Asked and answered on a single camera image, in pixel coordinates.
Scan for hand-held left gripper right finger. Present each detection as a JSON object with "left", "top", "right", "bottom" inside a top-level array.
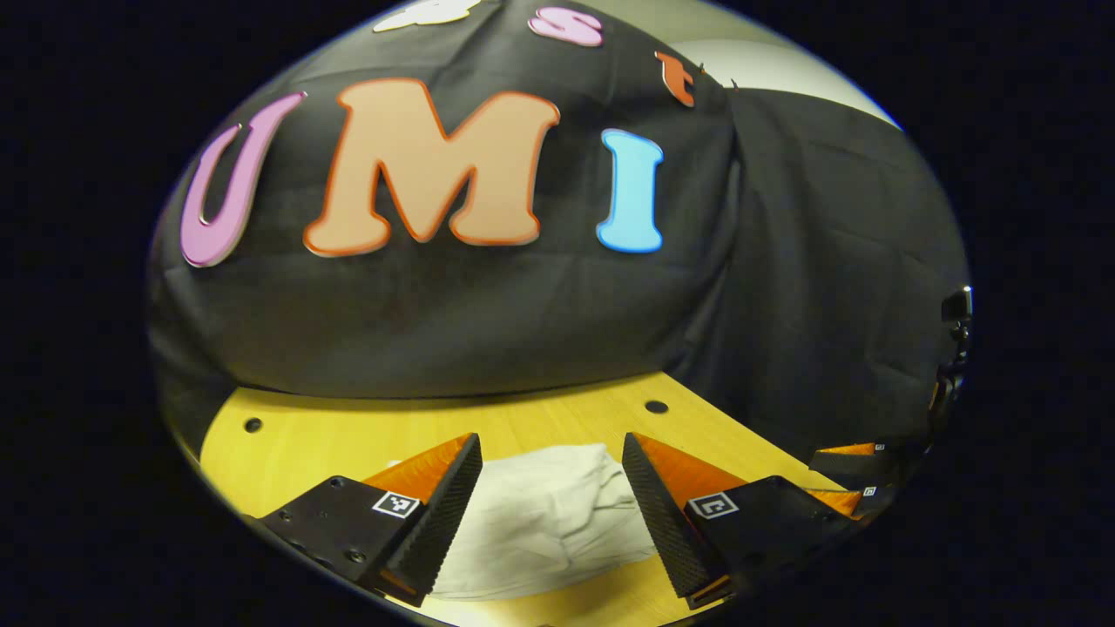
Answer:
[{"left": 621, "top": 431, "right": 859, "bottom": 610}]

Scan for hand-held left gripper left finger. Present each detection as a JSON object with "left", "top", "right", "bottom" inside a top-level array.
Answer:
[{"left": 244, "top": 432, "right": 484, "bottom": 609}]

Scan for white jeans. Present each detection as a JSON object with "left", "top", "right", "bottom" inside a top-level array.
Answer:
[{"left": 388, "top": 442, "right": 663, "bottom": 602}]

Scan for black backdrop cloth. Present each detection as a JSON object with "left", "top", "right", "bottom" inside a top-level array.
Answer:
[{"left": 146, "top": 0, "right": 972, "bottom": 454}]

